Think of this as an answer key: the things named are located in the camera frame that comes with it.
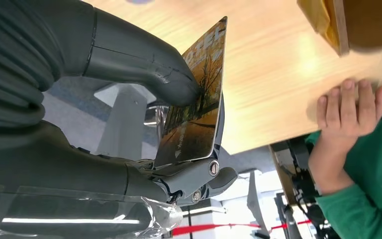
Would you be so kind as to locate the red barrier belt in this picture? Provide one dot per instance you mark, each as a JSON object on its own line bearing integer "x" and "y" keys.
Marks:
{"x": 204, "y": 228}

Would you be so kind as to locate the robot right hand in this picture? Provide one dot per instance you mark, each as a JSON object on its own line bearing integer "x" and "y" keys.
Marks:
{"x": 62, "y": 171}

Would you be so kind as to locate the yellow tape on box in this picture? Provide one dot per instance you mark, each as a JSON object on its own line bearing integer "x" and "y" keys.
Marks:
{"x": 316, "y": 16}

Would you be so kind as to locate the silver kiosk stand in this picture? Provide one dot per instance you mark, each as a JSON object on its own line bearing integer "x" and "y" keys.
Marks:
{"x": 125, "y": 125}

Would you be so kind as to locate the person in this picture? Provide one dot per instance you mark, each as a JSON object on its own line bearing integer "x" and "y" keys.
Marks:
{"x": 375, "y": 171}

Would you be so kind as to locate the cardboard box with dividers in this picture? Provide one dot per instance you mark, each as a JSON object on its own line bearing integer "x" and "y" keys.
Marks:
{"x": 369, "y": 23}

